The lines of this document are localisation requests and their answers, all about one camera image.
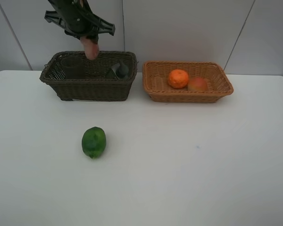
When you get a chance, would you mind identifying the green lime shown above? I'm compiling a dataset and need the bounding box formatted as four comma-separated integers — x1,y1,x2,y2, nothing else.
81,127,107,159

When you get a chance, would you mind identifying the dark brown wicker basket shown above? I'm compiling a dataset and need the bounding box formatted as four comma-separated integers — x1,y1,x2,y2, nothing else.
40,51,137,102

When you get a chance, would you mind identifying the orange tangerine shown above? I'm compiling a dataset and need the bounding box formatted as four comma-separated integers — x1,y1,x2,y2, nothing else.
167,69,189,89

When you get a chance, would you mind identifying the pink bottle white cap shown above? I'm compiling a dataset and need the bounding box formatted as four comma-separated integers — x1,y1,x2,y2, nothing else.
80,37,100,60

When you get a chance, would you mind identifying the dark green pump bottle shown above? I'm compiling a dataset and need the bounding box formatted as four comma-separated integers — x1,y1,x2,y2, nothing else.
105,60,129,80

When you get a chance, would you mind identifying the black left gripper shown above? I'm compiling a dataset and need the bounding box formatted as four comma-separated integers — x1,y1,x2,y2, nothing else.
44,11,115,45

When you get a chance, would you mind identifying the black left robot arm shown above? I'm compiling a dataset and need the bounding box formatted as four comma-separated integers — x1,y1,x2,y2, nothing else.
44,0,115,44

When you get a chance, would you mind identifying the translucent purple plastic cup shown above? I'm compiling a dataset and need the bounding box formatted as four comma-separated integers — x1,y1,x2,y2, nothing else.
61,56,85,79

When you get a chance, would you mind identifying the light brown wicker basket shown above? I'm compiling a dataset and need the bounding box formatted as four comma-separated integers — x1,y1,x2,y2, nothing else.
142,61,234,103

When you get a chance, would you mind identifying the red orange peach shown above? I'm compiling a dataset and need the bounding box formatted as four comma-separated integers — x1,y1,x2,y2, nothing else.
187,77,208,91

